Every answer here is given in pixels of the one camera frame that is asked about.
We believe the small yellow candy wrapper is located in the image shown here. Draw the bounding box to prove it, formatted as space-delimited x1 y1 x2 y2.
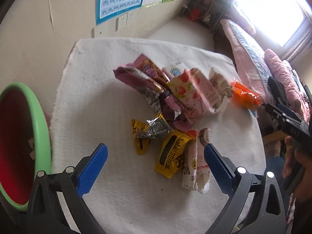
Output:
131 113 174 156

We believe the yellow wooden chair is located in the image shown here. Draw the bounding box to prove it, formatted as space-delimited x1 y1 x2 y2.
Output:
262 130 287 159

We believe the orange plastic bag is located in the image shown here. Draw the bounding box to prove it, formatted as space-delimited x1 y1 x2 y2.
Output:
230 81 262 110

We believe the black clothing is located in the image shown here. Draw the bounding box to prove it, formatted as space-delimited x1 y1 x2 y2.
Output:
268 77 290 107

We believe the green red trash bin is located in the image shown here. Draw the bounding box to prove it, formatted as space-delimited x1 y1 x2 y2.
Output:
1 82 51 212

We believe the brown paper wrapper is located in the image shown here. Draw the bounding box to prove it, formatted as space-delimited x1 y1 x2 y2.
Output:
209 68 233 113

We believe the strawberry pink carton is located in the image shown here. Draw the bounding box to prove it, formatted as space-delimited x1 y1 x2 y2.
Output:
167 68 222 123

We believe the red container on shelf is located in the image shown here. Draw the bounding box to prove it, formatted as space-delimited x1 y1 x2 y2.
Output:
189 8 201 22

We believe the purple foil candy wrapper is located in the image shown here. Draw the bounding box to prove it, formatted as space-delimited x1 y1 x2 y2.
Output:
113 54 192 132

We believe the black metal shelf rack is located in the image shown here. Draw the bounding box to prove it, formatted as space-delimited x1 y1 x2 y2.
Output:
179 0 230 32

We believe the yellow Sable biscuit wrapper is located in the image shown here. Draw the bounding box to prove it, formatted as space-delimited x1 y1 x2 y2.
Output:
154 130 192 179

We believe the white towel table cover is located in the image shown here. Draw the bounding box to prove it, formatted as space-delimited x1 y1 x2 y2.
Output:
48 36 267 234

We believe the white blue milk carton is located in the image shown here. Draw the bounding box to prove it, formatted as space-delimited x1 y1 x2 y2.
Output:
162 62 188 80

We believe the pink white stick wrapper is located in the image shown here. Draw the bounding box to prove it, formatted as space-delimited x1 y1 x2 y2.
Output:
181 127 210 194

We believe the white wall socket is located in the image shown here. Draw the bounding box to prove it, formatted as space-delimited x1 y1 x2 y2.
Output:
116 12 134 31

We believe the right hand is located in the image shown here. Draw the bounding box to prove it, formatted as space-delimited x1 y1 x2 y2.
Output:
282 136 311 203

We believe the bed with plaid quilt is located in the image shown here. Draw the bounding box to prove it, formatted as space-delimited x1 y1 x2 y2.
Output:
221 19 277 105

